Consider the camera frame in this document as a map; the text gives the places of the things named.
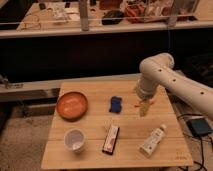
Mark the black candy bar box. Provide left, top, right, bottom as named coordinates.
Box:
left=102, top=125, right=120, bottom=155

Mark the black cable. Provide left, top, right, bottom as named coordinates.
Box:
left=188, top=134, right=213, bottom=171

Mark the orange carrot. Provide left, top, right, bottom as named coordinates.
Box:
left=134, top=99, right=155, bottom=107

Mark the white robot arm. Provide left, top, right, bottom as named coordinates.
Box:
left=135, top=53, right=213, bottom=121

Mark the grey metal post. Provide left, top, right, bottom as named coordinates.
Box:
left=78, top=0, right=89, bottom=31

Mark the blue sponge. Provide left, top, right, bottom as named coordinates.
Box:
left=109, top=96, right=122, bottom=113

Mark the orange wooden bowl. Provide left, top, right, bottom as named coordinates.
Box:
left=56, top=92, right=88, bottom=120

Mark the white tube bottle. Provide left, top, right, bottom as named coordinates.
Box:
left=139, top=124, right=167, bottom=157

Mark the black power adapter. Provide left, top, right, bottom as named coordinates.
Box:
left=186, top=118, right=213, bottom=137

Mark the black bag on shelf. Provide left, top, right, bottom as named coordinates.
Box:
left=101, top=10, right=124, bottom=25

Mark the grey metal rail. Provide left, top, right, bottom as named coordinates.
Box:
left=0, top=73, right=140, bottom=102

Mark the white cup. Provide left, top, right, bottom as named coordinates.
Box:
left=64, top=129, right=85, bottom=154

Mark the orange object on shelf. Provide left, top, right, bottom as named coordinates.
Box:
left=124, top=3, right=145, bottom=23

